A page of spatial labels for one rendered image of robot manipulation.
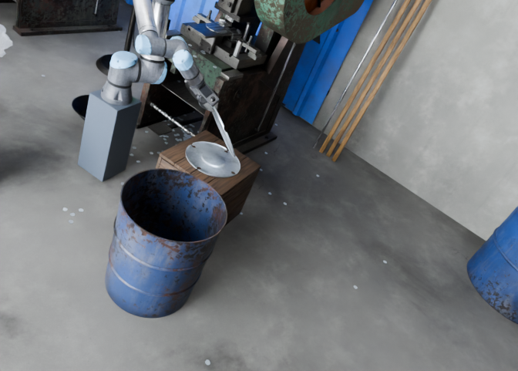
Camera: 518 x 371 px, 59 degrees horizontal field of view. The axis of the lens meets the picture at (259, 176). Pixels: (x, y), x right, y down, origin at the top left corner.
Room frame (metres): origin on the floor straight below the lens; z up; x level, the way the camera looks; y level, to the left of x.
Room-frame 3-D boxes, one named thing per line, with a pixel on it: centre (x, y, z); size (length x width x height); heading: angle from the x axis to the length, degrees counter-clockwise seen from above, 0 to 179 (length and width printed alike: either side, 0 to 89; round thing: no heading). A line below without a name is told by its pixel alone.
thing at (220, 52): (2.66, 0.52, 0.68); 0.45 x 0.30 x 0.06; 69
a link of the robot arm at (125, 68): (1.96, 0.80, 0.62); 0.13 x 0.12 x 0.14; 131
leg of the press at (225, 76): (2.69, 0.22, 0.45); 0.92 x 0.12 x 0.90; 159
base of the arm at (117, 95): (1.95, 0.81, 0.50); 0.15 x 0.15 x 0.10
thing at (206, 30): (2.50, 0.58, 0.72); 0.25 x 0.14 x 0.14; 159
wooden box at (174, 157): (1.95, 0.25, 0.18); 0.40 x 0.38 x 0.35; 164
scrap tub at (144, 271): (1.37, 0.25, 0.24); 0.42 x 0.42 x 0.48
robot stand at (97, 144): (1.95, 0.81, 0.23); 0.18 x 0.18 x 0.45; 75
